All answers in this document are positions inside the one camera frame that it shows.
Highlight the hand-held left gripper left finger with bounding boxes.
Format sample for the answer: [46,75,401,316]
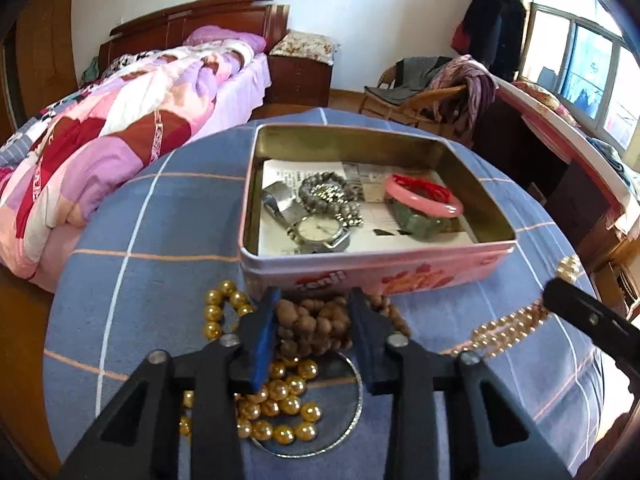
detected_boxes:
[57,286,283,480]

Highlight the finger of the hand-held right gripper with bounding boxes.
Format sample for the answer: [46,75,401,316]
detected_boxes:
[542,277,640,356]

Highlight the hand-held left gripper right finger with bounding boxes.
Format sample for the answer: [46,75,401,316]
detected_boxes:
[347,287,573,480]

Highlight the gold bead necklace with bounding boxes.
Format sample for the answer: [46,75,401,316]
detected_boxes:
[179,280,323,445]

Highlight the brown wooden bead bracelet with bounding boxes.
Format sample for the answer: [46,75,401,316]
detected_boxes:
[275,295,413,358]

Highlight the pearl necklace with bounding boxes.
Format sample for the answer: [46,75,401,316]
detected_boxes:
[470,255,581,358]

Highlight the pink tin box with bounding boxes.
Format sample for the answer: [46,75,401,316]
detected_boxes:
[239,122,518,301]

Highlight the silver wristwatch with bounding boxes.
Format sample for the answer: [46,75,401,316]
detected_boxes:
[261,181,352,255]

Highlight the silver bead chain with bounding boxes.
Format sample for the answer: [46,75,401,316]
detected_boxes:
[312,184,364,228]

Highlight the green jade bangle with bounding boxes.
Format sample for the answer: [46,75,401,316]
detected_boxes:
[390,197,453,243]

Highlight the pink bangle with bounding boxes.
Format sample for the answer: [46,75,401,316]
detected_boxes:
[384,175,465,219]

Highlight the grey bead bracelet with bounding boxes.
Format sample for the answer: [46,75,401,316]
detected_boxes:
[298,171,361,216]

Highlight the red cord bracelet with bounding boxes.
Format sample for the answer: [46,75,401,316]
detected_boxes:
[391,174,451,201]

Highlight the thin silver hoop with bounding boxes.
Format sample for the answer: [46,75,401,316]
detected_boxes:
[250,350,363,458]

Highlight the dark wooden desk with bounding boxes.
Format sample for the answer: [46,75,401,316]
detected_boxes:
[472,75,640,321]

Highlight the printed paper sheet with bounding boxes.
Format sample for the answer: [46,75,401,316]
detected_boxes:
[259,159,478,255]

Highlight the blue plaid tablecloth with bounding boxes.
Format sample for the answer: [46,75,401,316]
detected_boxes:
[42,107,606,480]

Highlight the folded clothes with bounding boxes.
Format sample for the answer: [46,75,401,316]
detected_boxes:
[587,137,640,181]

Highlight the white desk cover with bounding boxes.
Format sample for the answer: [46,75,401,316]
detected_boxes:
[492,75,640,226]

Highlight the pink floral pillow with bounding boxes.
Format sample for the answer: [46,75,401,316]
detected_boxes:
[515,80,581,127]

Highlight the purple striped clothing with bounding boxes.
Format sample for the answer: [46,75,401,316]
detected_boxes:
[430,55,501,133]

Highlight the pink patchwork quilt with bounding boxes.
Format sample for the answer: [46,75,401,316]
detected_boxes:
[0,40,253,281]

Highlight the window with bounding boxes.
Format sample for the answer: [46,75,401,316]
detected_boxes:
[520,0,640,151]

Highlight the wicker chair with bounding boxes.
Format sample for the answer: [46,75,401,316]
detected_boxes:
[360,67,468,136]

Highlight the wooden nightstand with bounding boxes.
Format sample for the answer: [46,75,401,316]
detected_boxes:
[267,52,333,108]

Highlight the grey clothing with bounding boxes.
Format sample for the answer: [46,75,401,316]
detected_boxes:
[364,56,451,106]

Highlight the black hanging coat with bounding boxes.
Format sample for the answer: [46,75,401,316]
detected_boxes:
[452,0,528,81]

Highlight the floral cushion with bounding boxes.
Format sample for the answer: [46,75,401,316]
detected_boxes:
[270,30,341,66]

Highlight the purple pillow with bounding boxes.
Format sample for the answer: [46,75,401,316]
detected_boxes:
[182,25,267,54]

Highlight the wooden bed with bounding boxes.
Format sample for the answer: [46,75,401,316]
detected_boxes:
[0,0,291,293]

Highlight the wooden wardrobe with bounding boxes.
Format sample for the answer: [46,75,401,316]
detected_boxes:
[0,0,78,126]

